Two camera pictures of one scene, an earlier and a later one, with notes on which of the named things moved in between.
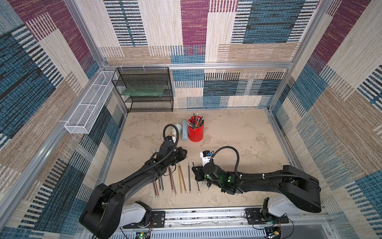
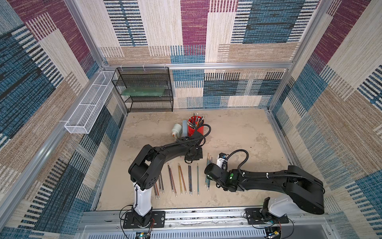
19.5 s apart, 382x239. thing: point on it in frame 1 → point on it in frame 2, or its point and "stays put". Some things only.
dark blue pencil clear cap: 190,191 stays put
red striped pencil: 157,190 stays put
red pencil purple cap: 185,191 stays put
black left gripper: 179,151 → 201,156
